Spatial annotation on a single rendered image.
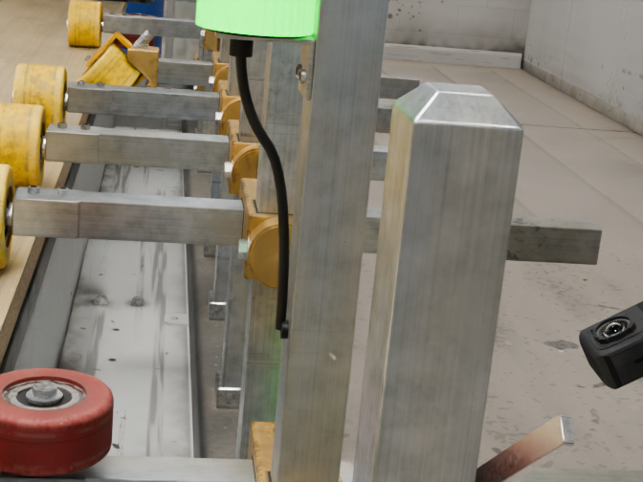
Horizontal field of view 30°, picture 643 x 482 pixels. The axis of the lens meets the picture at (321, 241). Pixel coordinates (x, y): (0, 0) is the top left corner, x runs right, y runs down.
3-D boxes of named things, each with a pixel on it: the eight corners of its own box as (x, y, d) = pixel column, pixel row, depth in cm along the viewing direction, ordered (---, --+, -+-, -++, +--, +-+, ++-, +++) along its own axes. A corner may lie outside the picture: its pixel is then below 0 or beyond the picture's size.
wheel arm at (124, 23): (361, 50, 219) (363, 30, 218) (364, 53, 216) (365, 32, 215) (83, 29, 212) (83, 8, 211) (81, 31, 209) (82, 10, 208)
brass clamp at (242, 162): (277, 169, 124) (281, 121, 123) (289, 204, 111) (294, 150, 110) (217, 166, 123) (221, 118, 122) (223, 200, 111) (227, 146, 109)
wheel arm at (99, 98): (452, 133, 148) (454, 103, 147) (458, 139, 145) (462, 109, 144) (37, 105, 141) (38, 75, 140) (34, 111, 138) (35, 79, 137)
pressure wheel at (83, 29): (99, 19, 205) (99, 57, 211) (102, -8, 211) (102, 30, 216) (64, 17, 204) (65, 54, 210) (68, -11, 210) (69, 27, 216)
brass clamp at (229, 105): (260, 122, 148) (263, 82, 147) (269, 146, 135) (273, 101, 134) (210, 120, 147) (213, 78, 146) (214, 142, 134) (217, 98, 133)
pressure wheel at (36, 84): (59, 121, 135) (64, 144, 142) (65, 55, 137) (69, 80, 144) (6, 119, 134) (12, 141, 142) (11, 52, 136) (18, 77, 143)
